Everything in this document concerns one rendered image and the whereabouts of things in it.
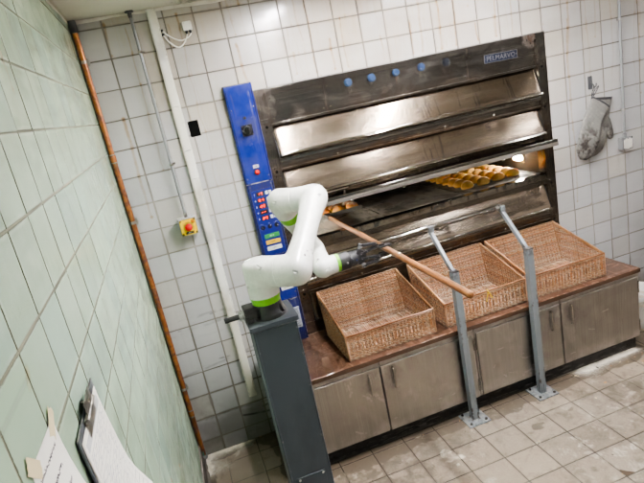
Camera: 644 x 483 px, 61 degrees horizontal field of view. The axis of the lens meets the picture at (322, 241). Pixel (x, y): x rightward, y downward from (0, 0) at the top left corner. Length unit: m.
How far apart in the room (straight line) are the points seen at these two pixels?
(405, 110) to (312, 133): 0.61
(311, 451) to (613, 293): 2.22
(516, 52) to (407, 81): 0.78
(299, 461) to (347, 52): 2.21
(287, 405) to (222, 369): 1.14
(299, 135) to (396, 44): 0.79
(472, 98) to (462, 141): 0.27
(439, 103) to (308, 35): 0.92
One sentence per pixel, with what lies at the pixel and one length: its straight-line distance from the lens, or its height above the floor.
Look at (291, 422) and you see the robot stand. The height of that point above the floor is 0.73.
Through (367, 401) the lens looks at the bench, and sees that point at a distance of 3.18.
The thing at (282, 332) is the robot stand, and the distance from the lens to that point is 2.25.
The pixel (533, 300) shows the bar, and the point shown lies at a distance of 3.41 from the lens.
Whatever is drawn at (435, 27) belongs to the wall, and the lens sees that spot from 3.58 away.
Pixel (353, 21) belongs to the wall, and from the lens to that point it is 3.36.
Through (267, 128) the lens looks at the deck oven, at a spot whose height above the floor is 1.88.
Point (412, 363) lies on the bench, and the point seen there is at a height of 0.47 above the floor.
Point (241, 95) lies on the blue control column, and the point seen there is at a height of 2.09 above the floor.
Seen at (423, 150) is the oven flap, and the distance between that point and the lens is 3.52.
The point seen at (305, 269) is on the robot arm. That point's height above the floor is 1.40.
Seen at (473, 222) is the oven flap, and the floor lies 0.99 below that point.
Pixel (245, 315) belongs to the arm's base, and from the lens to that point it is 2.25.
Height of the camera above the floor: 2.06
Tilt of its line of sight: 16 degrees down
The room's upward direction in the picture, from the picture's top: 12 degrees counter-clockwise
